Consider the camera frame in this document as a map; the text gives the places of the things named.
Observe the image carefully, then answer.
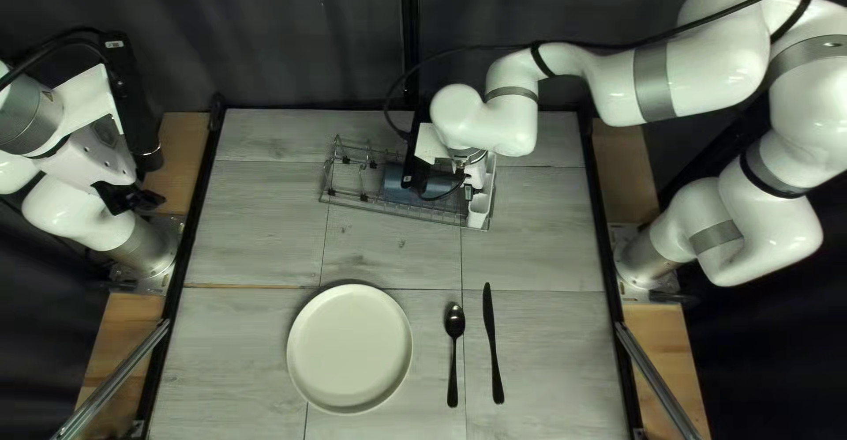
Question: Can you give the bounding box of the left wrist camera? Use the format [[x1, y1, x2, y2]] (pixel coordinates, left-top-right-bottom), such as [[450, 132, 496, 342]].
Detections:
[[99, 32, 165, 173]]

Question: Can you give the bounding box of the black spoon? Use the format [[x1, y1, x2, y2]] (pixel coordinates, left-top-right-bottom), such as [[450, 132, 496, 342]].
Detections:
[[443, 302, 467, 409]]

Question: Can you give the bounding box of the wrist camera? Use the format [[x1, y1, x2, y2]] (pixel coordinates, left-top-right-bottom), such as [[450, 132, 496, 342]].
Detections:
[[400, 112, 433, 191], [99, 32, 165, 173]]

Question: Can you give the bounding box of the pale plate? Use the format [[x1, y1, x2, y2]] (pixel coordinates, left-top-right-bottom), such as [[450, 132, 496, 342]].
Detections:
[[285, 282, 415, 416]]

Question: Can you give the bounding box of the black knife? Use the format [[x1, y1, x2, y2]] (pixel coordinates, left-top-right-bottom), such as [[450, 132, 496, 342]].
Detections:
[[481, 282, 506, 406]]

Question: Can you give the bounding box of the white cutlery holder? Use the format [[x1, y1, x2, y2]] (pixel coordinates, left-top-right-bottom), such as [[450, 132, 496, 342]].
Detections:
[[466, 152, 498, 231]]

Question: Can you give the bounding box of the black cable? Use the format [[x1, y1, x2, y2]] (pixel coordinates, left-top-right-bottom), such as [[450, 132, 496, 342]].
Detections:
[[383, 0, 814, 203], [0, 26, 115, 94]]

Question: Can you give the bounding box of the dark blue cup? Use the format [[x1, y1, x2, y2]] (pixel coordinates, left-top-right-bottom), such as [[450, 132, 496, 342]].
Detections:
[[382, 161, 465, 207]]

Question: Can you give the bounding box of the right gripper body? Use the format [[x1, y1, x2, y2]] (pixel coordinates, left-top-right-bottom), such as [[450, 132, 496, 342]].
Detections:
[[413, 123, 485, 189]]

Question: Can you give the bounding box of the wire dish rack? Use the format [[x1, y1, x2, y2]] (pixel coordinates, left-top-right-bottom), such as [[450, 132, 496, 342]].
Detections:
[[318, 133, 495, 233]]

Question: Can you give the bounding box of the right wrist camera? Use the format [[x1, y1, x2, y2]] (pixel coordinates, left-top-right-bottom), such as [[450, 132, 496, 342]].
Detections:
[[400, 112, 433, 191]]

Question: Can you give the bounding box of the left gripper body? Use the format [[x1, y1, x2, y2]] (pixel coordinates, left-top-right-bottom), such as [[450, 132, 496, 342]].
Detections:
[[48, 63, 141, 191]]

